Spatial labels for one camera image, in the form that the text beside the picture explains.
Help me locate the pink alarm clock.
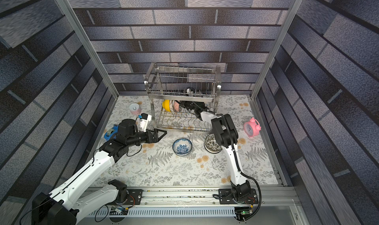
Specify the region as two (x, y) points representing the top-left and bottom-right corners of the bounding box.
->
(243, 118), (262, 138)

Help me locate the aluminium front rail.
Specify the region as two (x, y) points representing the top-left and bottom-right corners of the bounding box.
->
(59, 186), (300, 209)

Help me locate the dark floral bowl stack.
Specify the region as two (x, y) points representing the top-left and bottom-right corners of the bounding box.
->
(204, 134), (222, 154)

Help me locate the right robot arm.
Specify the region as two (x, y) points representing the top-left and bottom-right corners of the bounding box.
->
(179, 101), (251, 202)

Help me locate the pink white cup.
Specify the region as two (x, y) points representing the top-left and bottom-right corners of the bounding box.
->
(129, 103), (142, 116)

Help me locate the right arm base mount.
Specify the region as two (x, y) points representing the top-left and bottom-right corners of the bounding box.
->
(216, 188), (259, 205)

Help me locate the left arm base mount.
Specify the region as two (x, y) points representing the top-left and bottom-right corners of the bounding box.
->
(119, 189), (143, 208)

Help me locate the floral tablecloth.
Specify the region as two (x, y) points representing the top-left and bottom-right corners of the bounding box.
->
(92, 95), (277, 187)

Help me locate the stainless steel dish rack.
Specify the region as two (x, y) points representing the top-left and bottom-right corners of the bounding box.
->
(144, 62), (222, 132)

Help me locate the blue white patterned bowl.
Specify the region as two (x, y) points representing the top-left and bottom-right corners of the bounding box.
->
(172, 138), (192, 157)

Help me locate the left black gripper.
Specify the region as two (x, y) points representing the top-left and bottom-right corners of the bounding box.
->
(127, 128), (168, 148)

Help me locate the yellow bowl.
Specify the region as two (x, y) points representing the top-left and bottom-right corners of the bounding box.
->
(162, 99), (172, 112)

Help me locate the blue tape dispenser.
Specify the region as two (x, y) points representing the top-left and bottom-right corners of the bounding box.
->
(104, 124), (118, 141)

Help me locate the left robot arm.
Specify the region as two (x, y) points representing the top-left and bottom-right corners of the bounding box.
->
(31, 114), (167, 225)

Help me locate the brown patterned bowl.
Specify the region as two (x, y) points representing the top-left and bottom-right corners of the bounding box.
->
(169, 100), (177, 113)

